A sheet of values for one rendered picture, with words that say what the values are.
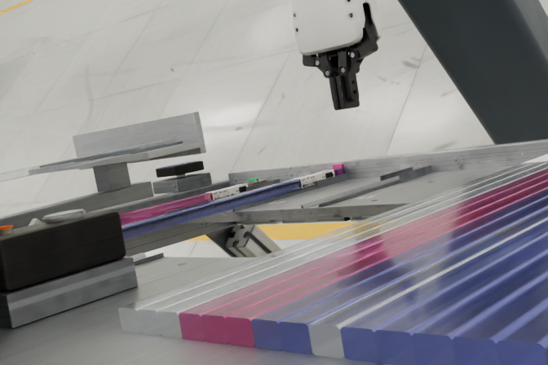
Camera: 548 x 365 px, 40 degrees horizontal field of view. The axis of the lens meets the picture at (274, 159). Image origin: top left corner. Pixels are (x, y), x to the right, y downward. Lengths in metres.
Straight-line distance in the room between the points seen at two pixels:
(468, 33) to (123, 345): 1.05
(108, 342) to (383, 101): 1.90
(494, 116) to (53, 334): 1.16
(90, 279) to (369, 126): 1.77
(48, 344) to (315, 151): 1.89
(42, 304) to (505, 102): 1.11
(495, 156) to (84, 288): 0.48
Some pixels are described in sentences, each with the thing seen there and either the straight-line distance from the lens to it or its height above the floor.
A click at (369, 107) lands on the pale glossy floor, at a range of 2.21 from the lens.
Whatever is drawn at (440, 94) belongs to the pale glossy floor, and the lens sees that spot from 2.09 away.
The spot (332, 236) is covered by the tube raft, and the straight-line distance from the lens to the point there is 0.43.
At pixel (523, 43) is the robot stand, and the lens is 1.32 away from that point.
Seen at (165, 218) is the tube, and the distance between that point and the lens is 0.69.
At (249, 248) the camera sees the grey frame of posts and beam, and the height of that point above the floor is 0.63.
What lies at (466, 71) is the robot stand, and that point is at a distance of 1.36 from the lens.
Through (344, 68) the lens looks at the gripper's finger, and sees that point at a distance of 0.89.
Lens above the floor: 1.26
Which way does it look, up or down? 33 degrees down
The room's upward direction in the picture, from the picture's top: 44 degrees counter-clockwise
